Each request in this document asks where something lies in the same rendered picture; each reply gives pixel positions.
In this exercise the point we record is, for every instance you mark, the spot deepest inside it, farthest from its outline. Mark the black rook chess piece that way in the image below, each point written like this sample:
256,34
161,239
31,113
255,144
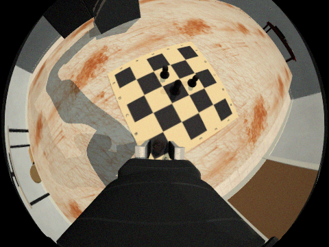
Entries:
158,145

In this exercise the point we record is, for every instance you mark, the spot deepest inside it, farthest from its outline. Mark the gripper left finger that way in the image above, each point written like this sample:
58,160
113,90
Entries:
144,150

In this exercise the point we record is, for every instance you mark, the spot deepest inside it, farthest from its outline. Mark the chessboard with black pieces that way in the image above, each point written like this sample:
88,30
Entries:
152,112

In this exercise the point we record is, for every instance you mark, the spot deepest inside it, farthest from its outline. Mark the black bishop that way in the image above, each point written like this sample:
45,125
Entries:
175,89

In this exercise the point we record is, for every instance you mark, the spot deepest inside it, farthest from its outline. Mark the black pawn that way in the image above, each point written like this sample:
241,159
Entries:
164,74
193,82

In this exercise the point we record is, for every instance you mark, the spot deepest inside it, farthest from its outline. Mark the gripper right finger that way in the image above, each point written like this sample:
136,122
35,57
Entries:
175,152

